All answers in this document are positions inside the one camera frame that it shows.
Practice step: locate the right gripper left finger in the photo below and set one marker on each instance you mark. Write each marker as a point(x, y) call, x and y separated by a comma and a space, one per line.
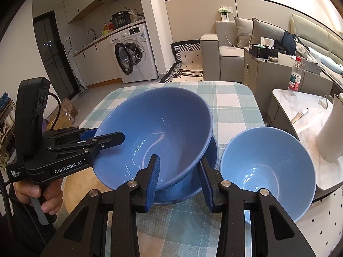
point(83, 233)

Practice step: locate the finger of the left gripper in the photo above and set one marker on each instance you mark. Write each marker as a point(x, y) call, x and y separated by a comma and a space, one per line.
point(69, 135)
point(87, 144)

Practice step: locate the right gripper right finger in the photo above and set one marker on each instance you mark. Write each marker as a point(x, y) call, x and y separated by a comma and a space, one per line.
point(273, 232)

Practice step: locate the cream plate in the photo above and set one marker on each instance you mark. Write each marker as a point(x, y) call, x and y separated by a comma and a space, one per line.
point(78, 186)

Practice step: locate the light blue bowl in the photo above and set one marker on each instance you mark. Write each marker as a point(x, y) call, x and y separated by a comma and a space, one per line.
point(267, 157)

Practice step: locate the large blue bowl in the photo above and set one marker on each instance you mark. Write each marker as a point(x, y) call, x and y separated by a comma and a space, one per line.
point(190, 185)

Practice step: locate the blue bowl back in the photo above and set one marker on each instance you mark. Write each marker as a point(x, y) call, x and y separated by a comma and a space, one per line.
point(174, 123)

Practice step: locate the kitchen counter cabinets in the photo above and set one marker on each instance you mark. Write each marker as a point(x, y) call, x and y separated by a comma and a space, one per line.
point(96, 61)

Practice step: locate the person's left hand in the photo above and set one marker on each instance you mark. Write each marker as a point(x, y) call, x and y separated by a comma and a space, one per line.
point(53, 194)

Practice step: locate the cardboard box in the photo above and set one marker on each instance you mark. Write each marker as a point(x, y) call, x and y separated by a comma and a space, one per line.
point(65, 120)

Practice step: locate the brown patterned box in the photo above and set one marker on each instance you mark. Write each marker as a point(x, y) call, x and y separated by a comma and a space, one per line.
point(67, 104)

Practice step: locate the wooden shoe rack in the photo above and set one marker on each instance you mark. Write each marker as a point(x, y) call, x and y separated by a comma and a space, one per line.
point(7, 129)

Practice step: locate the green checkered tablecloth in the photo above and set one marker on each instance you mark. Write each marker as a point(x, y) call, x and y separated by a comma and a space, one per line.
point(187, 228)

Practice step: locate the white electric kettle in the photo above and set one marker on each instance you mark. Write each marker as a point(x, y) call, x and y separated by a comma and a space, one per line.
point(329, 141)

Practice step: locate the white washing machine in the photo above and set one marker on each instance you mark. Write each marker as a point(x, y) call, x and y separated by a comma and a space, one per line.
point(133, 53)

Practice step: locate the yellow oil bottle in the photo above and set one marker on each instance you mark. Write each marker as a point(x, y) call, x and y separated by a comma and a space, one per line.
point(107, 28)

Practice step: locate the white marble side table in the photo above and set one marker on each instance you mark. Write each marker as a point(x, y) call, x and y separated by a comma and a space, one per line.
point(303, 117)

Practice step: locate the black pressure cooker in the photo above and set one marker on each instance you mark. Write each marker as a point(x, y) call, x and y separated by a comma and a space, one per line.
point(121, 19)

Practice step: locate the black patterned folded mat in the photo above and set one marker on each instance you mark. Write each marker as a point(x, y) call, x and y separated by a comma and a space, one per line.
point(189, 64)

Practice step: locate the plastic water bottle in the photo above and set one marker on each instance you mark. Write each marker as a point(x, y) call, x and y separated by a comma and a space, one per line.
point(295, 77)

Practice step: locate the beige bedside cabinet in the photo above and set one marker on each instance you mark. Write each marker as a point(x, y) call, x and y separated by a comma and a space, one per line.
point(263, 76)

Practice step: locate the beige sofa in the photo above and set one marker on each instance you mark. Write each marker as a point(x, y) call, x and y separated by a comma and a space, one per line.
point(222, 59)

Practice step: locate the black organizer box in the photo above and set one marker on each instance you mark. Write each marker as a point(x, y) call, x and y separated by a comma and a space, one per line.
point(264, 49)

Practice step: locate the bed with beige headboard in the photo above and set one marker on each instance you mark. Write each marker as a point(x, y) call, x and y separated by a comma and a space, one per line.
point(321, 42)

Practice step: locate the dark blue clothing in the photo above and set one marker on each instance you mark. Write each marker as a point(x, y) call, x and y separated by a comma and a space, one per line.
point(289, 42)

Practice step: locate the grey cushion right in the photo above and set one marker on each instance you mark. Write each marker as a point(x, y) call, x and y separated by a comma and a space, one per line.
point(262, 29)

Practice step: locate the grey cushion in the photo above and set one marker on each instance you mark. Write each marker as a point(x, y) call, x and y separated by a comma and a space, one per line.
point(262, 29)
point(244, 31)

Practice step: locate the grey cushion left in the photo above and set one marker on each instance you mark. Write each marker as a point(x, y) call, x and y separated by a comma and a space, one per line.
point(244, 31)

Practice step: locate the small plant wall socket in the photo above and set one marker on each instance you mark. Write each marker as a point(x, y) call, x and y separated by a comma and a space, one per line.
point(226, 13)

